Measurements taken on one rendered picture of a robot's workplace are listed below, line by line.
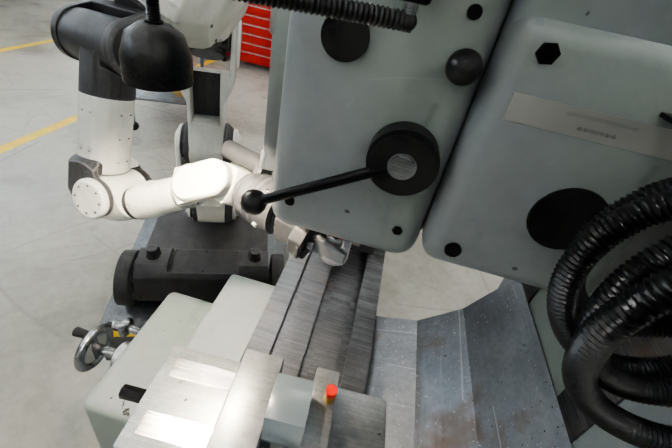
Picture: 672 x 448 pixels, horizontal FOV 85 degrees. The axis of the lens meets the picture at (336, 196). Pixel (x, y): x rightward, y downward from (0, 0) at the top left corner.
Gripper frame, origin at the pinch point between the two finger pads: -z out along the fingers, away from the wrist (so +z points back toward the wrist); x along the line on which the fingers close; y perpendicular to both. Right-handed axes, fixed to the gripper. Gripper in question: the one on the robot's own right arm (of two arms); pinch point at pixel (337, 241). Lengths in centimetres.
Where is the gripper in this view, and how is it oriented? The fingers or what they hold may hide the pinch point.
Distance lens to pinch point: 58.2
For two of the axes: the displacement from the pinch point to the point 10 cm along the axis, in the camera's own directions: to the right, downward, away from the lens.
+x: 5.0, -4.1, 7.6
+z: -8.4, -4.2, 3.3
